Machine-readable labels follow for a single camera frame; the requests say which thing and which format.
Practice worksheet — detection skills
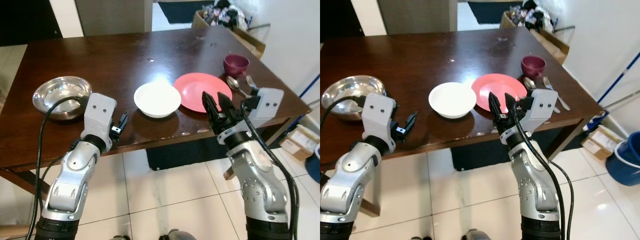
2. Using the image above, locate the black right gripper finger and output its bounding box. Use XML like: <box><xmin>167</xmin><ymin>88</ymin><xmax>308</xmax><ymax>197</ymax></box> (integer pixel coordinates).
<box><xmin>201</xmin><ymin>91</ymin><xmax>221</xmax><ymax>122</ymax></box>
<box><xmin>488</xmin><ymin>92</ymin><xmax>506</xmax><ymax>123</ymax></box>
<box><xmin>504</xmin><ymin>93</ymin><xmax>522</xmax><ymax>115</ymax></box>
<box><xmin>217</xmin><ymin>92</ymin><xmax>234</xmax><ymax>117</ymax></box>

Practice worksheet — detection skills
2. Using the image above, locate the round plastic dinner plate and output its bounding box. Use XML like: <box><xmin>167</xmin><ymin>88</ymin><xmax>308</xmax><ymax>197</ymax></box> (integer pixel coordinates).
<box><xmin>471</xmin><ymin>73</ymin><xmax>528</xmax><ymax>113</ymax></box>
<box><xmin>173</xmin><ymin>73</ymin><xmax>233</xmax><ymax>113</ymax></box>

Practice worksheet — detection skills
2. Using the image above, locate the silver metal spoon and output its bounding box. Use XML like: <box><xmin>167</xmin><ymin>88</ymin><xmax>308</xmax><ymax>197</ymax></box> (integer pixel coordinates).
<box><xmin>523</xmin><ymin>77</ymin><xmax>546</xmax><ymax>99</ymax></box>
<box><xmin>226</xmin><ymin>76</ymin><xmax>252</xmax><ymax>99</ymax></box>

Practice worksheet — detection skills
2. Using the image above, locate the silver metal fork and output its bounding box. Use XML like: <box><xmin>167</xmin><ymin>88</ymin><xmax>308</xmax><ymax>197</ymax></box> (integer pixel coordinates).
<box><xmin>245</xmin><ymin>74</ymin><xmax>261</xmax><ymax>96</ymax></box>
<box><xmin>542</xmin><ymin>76</ymin><xmax>571</xmax><ymax>111</ymax></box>

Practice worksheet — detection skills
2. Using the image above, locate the white ceramic bowl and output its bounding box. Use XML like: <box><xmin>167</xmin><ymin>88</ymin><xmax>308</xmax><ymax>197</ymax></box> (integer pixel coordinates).
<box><xmin>134</xmin><ymin>82</ymin><xmax>182</xmax><ymax>119</ymax></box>
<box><xmin>428</xmin><ymin>82</ymin><xmax>477</xmax><ymax>119</ymax></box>

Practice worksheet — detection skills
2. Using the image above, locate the maroon cup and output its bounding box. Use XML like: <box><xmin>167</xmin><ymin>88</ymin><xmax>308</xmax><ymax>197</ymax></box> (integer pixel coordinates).
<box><xmin>521</xmin><ymin>55</ymin><xmax>547</xmax><ymax>79</ymax></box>
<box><xmin>223</xmin><ymin>54</ymin><xmax>250</xmax><ymax>78</ymax></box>

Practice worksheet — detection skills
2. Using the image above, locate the black floor mat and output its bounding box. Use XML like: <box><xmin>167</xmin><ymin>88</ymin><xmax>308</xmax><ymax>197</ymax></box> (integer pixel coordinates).
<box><xmin>451</xmin><ymin>135</ymin><xmax>516</xmax><ymax>172</ymax></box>
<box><xmin>467</xmin><ymin>0</ymin><xmax>526</xmax><ymax>25</ymax></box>
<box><xmin>146</xmin><ymin>142</ymin><xmax>236</xmax><ymax>172</ymax></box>
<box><xmin>157</xmin><ymin>0</ymin><xmax>217</xmax><ymax>25</ymax></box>

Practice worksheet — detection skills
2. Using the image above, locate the large open cardboard box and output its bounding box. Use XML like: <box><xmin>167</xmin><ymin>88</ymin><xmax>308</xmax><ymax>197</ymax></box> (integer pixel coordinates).
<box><xmin>500</xmin><ymin>11</ymin><xmax>571</xmax><ymax>65</ymax></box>
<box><xmin>192</xmin><ymin>10</ymin><xmax>266</xmax><ymax>60</ymax></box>

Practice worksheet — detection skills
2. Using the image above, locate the small labelled cardboard box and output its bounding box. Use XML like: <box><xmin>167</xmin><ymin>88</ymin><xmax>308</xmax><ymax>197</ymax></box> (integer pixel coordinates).
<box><xmin>280</xmin><ymin>125</ymin><xmax>321</xmax><ymax>162</ymax></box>
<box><xmin>581</xmin><ymin>125</ymin><xmax>623</xmax><ymax>161</ymax></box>

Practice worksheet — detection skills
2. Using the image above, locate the blue mop pole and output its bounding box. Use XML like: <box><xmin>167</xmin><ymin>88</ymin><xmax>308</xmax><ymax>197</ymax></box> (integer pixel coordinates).
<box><xmin>595</xmin><ymin>64</ymin><xmax>640</xmax><ymax>106</ymax></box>
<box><xmin>299</xmin><ymin>74</ymin><xmax>321</xmax><ymax>97</ymax></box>

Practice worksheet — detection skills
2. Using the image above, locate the blue plastic bucket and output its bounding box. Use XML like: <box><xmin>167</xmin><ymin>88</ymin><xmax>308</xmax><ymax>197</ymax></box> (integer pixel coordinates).
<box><xmin>605</xmin><ymin>139</ymin><xmax>640</xmax><ymax>187</ymax></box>
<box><xmin>305</xmin><ymin>155</ymin><xmax>321</xmax><ymax>183</ymax></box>

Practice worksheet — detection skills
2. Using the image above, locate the pile of clothes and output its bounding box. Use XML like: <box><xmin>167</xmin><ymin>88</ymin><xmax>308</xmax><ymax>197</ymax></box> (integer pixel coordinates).
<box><xmin>209</xmin><ymin>0</ymin><xmax>249</xmax><ymax>30</ymax></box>
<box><xmin>520</xmin><ymin>0</ymin><xmax>558</xmax><ymax>31</ymax></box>

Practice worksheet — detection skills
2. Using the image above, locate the grey door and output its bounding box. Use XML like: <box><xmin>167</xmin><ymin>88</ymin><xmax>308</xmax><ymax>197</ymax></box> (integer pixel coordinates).
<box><xmin>75</xmin><ymin>0</ymin><xmax>153</xmax><ymax>37</ymax></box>
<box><xmin>376</xmin><ymin>0</ymin><xmax>458</xmax><ymax>36</ymax></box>

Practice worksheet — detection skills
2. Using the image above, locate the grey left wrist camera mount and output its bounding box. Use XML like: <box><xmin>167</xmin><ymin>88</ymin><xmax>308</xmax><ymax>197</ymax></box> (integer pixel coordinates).
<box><xmin>82</xmin><ymin>92</ymin><xmax>118</xmax><ymax>150</ymax></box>
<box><xmin>361</xmin><ymin>92</ymin><xmax>397</xmax><ymax>144</ymax></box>

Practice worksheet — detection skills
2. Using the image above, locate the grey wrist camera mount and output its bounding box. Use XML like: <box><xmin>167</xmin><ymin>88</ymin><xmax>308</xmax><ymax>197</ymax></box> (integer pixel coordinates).
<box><xmin>242</xmin><ymin>88</ymin><xmax>285</xmax><ymax>129</ymax></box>
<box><xmin>361</xmin><ymin>92</ymin><xmax>397</xmax><ymax>144</ymax></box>
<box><xmin>82</xmin><ymin>92</ymin><xmax>118</xmax><ymax>150</ymax></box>
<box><xmin>520</xmin><ymin>88</ymin><xmax>560</xmax><ymax>133</ymax></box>

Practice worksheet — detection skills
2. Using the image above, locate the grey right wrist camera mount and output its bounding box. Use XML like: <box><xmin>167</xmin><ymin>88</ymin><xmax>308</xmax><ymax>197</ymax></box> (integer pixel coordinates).
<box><xmin>242</xmin><ymin>88</ymin><xmax>285</xmax><ymax>129</ymax></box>
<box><xmin>520</xmin><ymin>88</ymin><xmax>560</xmax><ymax>133</ymax></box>

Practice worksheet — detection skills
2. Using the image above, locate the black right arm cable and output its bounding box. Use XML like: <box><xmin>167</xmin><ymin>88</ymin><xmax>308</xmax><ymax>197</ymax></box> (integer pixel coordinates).
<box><xmin>510</xmin><ymin>102</ymin><xmax>576</xmax><ymax>240</ymax></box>
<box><xmin>241</xmin><ymin>100</ymin><xmax>301</xmax><ymax>240</ymax></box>

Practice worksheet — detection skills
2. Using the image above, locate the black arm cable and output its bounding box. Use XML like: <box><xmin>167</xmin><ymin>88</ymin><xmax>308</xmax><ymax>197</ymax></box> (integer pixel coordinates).
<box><xmin>510</xmin><ymin>102</ymin><xmax>576</xmax><ymax>240</ymax></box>
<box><xmin>241</xmin><ymin>100</ymin><xmax>301</xmax><ymax>240</ymax></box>
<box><xmin>25</xmin><ymin>95</ymin><xmax>91</xmax><ymax>240</ymax></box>
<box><xmin>320</xmin><ymin>94</ymin><xmax>364</xmax><ymax>127</ymax></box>

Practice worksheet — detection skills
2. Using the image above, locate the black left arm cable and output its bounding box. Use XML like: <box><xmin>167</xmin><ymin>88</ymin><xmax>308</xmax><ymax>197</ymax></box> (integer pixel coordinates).
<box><xmin>25</xmin><ymin>95</ymin><xmax>91</xmax><ymax>240</ymax></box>
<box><xmin>320</xmin><ymin>94</ymin><xmax>364</xmax><ymax>127</ymax></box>

